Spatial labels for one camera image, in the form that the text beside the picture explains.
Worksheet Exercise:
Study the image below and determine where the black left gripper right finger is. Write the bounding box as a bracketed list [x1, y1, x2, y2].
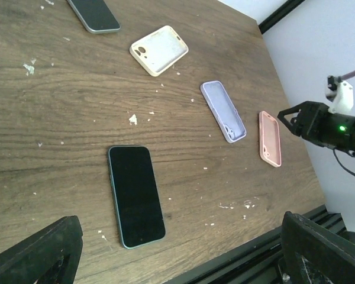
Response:
[281, 211, 355, 283]

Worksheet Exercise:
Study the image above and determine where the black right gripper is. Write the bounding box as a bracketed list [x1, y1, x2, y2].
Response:
[277, 101, 355, 156]

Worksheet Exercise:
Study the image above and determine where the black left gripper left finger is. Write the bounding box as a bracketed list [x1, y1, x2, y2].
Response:
[0, 215, 83, 283]

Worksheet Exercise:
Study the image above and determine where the lilac phone case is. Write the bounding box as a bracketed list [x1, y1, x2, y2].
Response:
[200, 80, 247, 144]

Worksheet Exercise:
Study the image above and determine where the teal-edged black smartphone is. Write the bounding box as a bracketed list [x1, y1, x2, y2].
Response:
[108, 146, 166, 249]

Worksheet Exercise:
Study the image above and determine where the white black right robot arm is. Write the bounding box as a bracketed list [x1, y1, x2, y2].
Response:
[277, 70, 355, 157]

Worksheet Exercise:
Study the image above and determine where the cream phone case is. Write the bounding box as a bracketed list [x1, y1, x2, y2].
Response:
[129, 25, 189, 77]

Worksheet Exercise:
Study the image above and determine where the silver-edged black smartphone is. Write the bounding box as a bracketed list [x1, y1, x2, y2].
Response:
[67, 0, 121, 34]

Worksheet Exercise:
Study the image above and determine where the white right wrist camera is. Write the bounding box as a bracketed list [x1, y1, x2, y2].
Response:
[325, 76, 354, 115]

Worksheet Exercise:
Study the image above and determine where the black front frame rail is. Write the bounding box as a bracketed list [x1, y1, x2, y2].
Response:
[165, 204, 348, 284]

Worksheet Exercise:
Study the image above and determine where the black frame post right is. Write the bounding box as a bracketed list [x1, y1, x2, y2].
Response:
[259, 0, 305, 34]

